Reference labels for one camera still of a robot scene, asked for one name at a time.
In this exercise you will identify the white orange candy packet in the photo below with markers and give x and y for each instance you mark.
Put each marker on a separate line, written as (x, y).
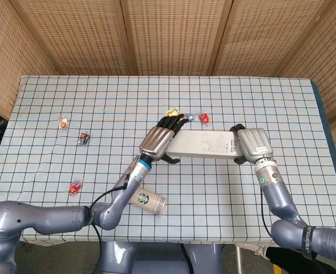
(63, 123)

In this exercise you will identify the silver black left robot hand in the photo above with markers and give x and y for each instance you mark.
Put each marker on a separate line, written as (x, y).
(156, 141)

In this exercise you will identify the pink red candy packet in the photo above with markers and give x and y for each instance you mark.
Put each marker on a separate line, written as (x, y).
(75, 187)

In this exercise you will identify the yellow candy packet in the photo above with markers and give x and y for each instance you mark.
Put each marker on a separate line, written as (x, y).
(172, 111)

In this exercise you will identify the light blue grid tablecloth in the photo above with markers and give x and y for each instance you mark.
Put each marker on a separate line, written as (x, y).
(213, 194)

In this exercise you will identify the grey-purple left robot arm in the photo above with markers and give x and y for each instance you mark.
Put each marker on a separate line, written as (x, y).
(56, 218)

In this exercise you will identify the beige Starbucks tumbler blue lid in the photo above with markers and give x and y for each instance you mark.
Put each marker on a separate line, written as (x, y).
(150, 200)

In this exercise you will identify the grey-purple robot torso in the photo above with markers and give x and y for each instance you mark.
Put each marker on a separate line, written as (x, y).
(156, 259)

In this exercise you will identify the blue candy packet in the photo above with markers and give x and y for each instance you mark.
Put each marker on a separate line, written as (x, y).
(191, 117)

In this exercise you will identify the dark brown candy packet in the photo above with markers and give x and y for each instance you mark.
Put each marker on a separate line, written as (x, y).
(84, 138)

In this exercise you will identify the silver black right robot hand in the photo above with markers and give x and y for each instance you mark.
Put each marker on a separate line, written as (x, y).
(254, 144)

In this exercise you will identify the grey-purple right robot arm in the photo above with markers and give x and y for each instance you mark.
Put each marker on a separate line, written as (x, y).
(279, 195)

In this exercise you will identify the metal table leg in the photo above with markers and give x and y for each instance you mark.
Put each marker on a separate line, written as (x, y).
(238, 259)

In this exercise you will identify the white rectangular cardboard box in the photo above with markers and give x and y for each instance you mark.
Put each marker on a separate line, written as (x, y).
(204, 144)

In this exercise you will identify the woven bamboo screen panel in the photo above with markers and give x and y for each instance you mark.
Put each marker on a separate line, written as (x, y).
(11, 57)
(176, 34)
(79, 37)
(327, 62)
(270, 37)

